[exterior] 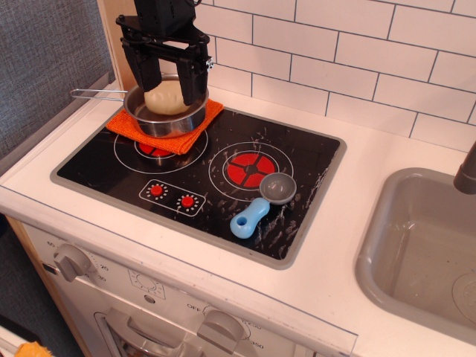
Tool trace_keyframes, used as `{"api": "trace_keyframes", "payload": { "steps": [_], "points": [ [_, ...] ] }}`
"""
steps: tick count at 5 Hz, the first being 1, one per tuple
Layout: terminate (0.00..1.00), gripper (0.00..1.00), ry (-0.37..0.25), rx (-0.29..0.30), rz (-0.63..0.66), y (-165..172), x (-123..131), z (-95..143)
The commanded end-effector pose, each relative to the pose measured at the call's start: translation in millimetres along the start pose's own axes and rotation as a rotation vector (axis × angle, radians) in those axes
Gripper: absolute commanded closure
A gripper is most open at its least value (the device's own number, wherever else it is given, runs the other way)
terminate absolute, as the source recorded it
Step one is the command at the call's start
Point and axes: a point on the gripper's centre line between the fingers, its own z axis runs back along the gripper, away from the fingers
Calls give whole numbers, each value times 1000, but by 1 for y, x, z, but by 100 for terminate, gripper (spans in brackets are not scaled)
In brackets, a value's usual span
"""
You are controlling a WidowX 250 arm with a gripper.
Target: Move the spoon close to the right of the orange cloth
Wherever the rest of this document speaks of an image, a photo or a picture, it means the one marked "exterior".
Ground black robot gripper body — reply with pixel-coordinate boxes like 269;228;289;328
116;1;210;63

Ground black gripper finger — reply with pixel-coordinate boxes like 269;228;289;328
176;43;209;105
121;39;161;92

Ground silver metal pan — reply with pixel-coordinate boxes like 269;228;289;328
70;74;209;138

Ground cream dough ball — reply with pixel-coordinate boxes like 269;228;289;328
144;80;190;115

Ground orange cloth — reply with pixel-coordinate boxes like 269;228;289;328
106;100;225;155

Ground left red stove button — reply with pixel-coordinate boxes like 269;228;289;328
149;184;164;197

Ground red stove button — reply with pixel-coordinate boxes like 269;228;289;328
149;184;164;197
180;196;195;208

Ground black toy stovetop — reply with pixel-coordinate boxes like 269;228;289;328
51;110;347;269

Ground right red stove button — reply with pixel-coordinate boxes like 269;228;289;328
180;196;195;208

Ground left grey oven knob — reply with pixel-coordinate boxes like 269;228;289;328
54;244;91;282

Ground grey oven knob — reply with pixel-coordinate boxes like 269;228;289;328
197;310;245;354
54;244;91;282

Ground right grey oven knob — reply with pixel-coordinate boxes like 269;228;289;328
197;310;245;354

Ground grey plastic sink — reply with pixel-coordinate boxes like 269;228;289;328
356;167;475;344

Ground grey faucet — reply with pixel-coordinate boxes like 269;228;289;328
453;143;476;195

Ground yellow object at corner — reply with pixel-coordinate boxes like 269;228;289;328
14;341;53;357

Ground blue handled grey spoon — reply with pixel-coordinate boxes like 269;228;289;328
230;173;297;239

